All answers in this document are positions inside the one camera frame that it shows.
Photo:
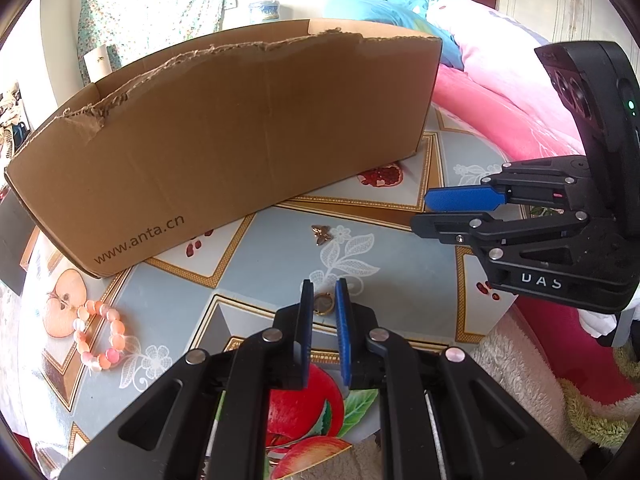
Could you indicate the blue pillow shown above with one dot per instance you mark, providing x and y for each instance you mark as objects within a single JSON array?
[{"x": 409, "y": 14}]

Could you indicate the brown cardboard box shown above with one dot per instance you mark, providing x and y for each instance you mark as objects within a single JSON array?
[{"x": 203, "y": 133}]

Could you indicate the white gloved hand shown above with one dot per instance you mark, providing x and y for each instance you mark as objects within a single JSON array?
[{"x": 619, "y": 325}]

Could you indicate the small gold bee brooch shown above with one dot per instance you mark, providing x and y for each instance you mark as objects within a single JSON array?
[{"x": 322, "y": 234}]

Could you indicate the blue water jug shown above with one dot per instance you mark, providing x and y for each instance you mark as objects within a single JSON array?
[{"x": 269, "y": 10}]

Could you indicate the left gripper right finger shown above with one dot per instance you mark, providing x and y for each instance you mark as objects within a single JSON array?
[{"x": 373, "y": 357}]

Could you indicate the fruit pattern table cover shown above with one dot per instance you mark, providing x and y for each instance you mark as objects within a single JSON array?
[{"x": 75, "y": 351}]

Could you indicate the pink floral blanket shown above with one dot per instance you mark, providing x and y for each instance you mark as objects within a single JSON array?
[{"x": 505, "y": 94}]

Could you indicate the green floral wall cloth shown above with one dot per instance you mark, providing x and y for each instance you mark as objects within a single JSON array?
[{"x": 133, "y": 29}]

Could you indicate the pink rolled mat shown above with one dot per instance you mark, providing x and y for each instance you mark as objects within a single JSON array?
[{"x": 98, "y": 63}]

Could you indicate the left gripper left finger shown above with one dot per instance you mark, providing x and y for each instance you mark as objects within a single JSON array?
[{"x": 275, "y": 358}]

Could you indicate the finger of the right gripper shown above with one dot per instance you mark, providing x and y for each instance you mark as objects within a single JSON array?
[
  {"x": 559, "y": 237},
  {"x": 553, "y": 182}
]

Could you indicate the gold ring earring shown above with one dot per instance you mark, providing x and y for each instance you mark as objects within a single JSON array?
[{"x": 324, "y": 303}]

